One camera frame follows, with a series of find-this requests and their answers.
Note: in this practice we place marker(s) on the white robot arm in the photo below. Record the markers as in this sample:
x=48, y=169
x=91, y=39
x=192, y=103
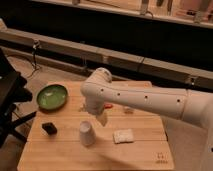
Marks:
x=191, y=106

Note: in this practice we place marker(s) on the white plastic bottle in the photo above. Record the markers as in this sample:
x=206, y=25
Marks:
x=128, y=110

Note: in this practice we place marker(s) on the white ceramic cup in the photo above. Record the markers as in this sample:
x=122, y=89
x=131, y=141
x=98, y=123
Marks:
x=86, y=133

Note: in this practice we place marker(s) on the green bowl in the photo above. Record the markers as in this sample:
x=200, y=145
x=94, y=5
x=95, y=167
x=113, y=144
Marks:
x=52, y=97

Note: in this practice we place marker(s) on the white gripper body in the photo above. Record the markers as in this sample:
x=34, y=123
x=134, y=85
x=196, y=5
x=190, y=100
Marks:
x=102, y=119

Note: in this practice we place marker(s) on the black eraser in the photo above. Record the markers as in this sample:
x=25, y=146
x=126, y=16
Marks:
x=50, y=128

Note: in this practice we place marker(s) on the red oblong object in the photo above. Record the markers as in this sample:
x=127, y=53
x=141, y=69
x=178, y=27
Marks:
x=108, y=106

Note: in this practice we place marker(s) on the white sponge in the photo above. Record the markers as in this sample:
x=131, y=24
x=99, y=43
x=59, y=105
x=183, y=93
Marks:
x=123, y=136

